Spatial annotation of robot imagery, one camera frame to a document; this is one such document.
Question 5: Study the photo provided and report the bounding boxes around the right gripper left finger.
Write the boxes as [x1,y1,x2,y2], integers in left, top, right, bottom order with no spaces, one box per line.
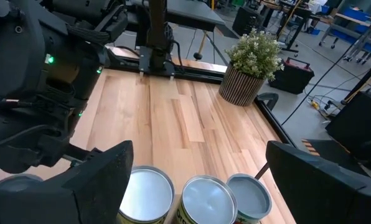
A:
[0,140,134,224]

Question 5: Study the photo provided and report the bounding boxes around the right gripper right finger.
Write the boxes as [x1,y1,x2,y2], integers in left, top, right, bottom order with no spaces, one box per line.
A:
[265,140,371,224]

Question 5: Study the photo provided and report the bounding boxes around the tin can grey recessed lid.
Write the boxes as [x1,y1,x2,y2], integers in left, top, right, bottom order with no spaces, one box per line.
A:
[0,173,45,191]
[225,173,273,224]

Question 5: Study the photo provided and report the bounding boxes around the tin can bright silver lid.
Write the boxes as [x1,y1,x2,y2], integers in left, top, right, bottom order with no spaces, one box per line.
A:
[116,165,176,224]
[176,175,238,224]

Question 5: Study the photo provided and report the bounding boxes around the black hazard-striped floor mat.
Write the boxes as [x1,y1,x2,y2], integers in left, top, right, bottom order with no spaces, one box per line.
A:
[301,138,370,178]

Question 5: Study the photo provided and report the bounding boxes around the large black box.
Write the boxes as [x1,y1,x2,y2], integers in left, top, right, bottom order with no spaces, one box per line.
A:
[324,89,371,170]

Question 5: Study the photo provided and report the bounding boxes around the black portable case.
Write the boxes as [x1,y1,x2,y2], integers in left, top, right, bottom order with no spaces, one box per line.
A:
[268,57,316,95]

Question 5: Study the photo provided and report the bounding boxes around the black stand leg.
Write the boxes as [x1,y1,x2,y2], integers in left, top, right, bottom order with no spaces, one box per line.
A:
[340,55,371,105]

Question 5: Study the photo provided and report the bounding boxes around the potted plant ribbed pot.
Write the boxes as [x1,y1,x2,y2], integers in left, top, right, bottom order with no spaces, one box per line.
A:
[218,28,285,108]

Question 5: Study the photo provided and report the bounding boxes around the wooden stick black knob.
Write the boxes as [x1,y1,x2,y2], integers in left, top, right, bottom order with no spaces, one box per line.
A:
[192,30,209,61]

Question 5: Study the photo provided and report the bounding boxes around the blue storage bin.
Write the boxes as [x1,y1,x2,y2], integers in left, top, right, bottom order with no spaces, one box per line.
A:
[340,6,371,22]

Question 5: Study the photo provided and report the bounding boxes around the black cabinet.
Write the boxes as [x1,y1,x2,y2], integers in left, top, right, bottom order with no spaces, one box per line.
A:
[232,6,267,37]

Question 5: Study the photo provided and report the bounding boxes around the black desk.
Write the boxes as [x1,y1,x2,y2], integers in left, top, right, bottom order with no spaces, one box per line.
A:
[123,0,227,34]

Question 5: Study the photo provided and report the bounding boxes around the long black floor cable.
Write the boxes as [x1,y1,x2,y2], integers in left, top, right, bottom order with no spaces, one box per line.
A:
[280,0,371,126]

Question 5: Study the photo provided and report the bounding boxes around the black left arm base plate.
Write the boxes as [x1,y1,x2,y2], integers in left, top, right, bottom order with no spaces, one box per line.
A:
[138,45,176,78]

